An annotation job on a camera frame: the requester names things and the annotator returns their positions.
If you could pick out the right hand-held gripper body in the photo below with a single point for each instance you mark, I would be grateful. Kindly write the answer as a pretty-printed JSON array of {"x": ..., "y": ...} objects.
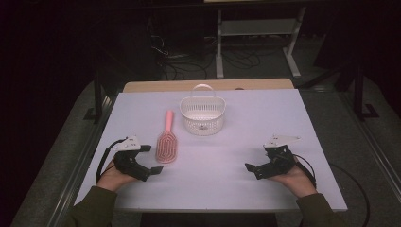
[{"x": 277, "y": 162}]

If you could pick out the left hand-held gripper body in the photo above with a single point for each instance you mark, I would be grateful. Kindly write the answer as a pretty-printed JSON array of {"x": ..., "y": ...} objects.
[{"x": 129, "y": 162}]

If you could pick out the pink hairbrush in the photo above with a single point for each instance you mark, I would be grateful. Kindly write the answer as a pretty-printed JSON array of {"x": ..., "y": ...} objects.
[{"x": 166, "y": 148}]

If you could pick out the person's left hand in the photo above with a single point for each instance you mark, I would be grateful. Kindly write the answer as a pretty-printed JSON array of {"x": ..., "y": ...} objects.
[{"x": 110, "y": 180}]

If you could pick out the person's right hand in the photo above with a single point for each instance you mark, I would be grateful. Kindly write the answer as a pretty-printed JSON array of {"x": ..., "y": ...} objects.
[{"x": 296, "y": 183}]

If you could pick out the white perforated plastic basket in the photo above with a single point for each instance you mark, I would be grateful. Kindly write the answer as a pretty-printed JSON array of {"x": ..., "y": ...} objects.
[{"x": 203, "y": 124}]

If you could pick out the black metal stand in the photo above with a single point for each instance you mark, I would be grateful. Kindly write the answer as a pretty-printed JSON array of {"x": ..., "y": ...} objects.
[
  {"x": 98, "y": 94},
  {"x": 358, "y": 94}
]

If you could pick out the white metal stand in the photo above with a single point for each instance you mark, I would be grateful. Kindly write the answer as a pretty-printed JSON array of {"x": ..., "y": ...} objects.
[{"x": 258, "y": 27}]

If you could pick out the grey metal rail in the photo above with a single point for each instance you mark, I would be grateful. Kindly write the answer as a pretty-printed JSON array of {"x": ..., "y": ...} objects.
[
  {"x": 75, "y": 183},
  {"x": 380, "y": 157}
]

